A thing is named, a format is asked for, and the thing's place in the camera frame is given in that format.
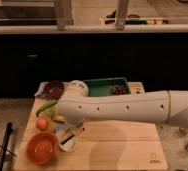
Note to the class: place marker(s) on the dark red toy grapes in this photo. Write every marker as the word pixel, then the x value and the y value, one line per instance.
pixel 118 90

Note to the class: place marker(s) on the green plastic tray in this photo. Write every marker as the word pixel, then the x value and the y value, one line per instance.
pixel 101 87

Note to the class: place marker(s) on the dark brown bowl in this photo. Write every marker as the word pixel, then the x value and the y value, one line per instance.
pixel 54 89

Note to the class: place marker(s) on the small white cup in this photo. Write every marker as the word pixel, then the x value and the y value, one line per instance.
pixel 68 142

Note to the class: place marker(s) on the yellow toy banana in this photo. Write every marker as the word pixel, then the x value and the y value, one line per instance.
pixel 58 118

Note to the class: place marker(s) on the orange red bowl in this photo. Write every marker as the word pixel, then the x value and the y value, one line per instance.
pixel 41 147

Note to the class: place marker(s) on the black rod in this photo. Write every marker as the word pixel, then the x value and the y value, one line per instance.
pixel 5 144

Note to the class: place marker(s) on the orange toy fruit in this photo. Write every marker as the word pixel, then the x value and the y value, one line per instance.
pixel 42 124

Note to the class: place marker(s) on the green toy vegetable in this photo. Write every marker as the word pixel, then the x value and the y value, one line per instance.
pixel 46 106

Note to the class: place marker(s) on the wooden cutting board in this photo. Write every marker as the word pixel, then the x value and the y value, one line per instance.
pixel 103 146

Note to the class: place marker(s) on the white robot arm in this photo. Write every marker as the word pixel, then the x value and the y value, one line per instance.
pixel 168 107

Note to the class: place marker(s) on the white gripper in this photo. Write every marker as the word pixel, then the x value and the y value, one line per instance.
pixel 67 130

